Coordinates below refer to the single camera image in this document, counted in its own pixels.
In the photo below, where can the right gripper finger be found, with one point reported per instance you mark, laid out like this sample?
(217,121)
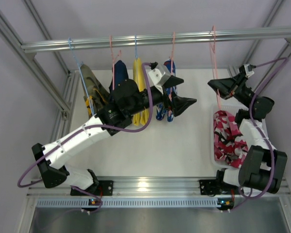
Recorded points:
(223,94)
(222,84)

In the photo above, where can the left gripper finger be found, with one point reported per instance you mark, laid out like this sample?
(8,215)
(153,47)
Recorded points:
(180,104)
(173,81)

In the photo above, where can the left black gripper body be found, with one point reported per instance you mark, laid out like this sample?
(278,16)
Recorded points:
(168,96)

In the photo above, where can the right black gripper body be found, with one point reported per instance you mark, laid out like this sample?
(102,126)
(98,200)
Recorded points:
(234,85)

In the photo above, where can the pink wire hanger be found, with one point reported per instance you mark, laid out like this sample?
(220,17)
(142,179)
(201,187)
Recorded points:
(212,46)
(114,58)
(170,116)

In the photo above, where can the blue white red trousers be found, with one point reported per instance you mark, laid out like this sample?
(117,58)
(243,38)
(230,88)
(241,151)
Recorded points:
(161,112)

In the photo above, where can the pink camouflage trousers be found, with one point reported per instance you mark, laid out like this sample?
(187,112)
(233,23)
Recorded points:
(230,147)

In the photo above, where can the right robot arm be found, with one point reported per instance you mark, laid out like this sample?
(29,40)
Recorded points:
(264,165)

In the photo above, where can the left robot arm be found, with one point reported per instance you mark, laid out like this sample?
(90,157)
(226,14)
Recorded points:
(114,117)

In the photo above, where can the yellow trousers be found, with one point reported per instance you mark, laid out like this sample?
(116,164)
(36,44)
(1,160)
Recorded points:
(138,76)

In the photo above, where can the navy blue trousers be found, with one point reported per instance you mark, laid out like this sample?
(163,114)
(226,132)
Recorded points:
(120,74)

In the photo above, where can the olive camouflage trousers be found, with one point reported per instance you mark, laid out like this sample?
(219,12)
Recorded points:
(95,95)

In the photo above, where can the white perforated plastic basket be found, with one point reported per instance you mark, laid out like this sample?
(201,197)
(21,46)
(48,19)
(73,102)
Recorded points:
(233,109)

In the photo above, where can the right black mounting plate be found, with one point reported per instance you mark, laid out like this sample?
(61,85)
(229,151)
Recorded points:
(208,187)

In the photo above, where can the black mounting plate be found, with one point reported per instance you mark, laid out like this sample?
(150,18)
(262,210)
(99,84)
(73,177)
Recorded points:
(101,188)
(208,187)

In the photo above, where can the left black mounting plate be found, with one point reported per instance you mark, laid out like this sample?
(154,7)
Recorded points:
(101,188)

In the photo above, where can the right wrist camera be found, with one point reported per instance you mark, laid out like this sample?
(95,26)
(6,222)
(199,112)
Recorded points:
(247,70)

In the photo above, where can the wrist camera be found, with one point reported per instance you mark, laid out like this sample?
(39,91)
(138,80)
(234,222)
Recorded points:
(247,70)
(159,75)

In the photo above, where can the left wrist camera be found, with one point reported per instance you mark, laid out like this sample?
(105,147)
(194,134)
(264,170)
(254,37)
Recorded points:
(159,75)

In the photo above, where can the aluminium hanging rail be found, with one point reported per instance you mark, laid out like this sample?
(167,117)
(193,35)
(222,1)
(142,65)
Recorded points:
(158,39)

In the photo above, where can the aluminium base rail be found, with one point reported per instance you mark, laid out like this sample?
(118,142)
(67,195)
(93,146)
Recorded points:
(133,187)

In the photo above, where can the light blue wire hanger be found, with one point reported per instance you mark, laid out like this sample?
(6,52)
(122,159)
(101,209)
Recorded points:
(83,80)

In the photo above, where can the grey slotted cable duct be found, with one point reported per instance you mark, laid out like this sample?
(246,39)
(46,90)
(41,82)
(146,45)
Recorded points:
(128,202)

